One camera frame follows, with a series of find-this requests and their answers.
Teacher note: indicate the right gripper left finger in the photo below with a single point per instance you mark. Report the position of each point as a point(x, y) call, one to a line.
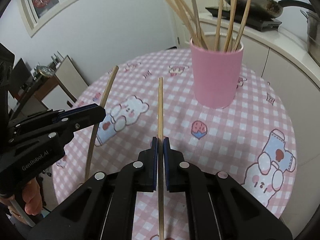
point(103, 207)

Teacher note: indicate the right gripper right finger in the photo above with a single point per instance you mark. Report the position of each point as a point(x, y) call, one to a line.
point(205, 187)

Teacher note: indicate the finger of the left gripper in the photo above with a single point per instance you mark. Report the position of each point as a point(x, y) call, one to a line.
point(55, 120)

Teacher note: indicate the light bamboo chopstick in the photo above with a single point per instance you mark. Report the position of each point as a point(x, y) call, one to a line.
point(160, 162)

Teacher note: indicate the dark wooden chopstick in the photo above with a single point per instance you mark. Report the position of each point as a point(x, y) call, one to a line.
point(195, 12)

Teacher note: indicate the white kitchen cabinet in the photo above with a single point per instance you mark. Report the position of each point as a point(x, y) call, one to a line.
point(280, 98)

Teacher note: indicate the person's left hand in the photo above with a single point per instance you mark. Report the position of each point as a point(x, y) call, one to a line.
point(32, 198)

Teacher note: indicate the pink checked tablecloth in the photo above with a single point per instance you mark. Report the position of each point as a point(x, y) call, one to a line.
point(130, 123)

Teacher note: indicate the pink cup holder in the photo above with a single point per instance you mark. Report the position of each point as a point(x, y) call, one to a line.
point(216, 75)

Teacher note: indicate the black induction cooker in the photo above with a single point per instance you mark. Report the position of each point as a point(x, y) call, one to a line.
point(258, 23)

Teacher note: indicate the stainless steel steamer pot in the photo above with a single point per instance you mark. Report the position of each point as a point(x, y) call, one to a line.
point(313, 34)

